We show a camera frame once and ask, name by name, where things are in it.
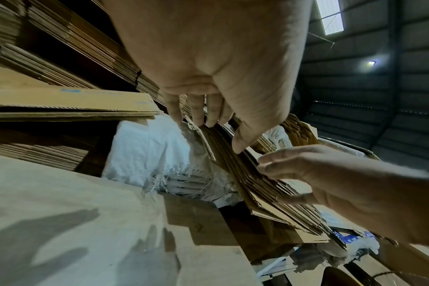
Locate person's right hand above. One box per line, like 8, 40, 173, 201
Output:
256, 144, 429, 249

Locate person's left hand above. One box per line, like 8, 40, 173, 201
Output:
104, 0, 315, 155

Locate stacks of flat cardboard bundles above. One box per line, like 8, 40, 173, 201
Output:
0, 0, 166, 171

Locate blue white printed bag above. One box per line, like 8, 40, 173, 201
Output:
256, 228, 382, 280

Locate white plastic sack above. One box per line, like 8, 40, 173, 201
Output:
101, 114, 244, 208

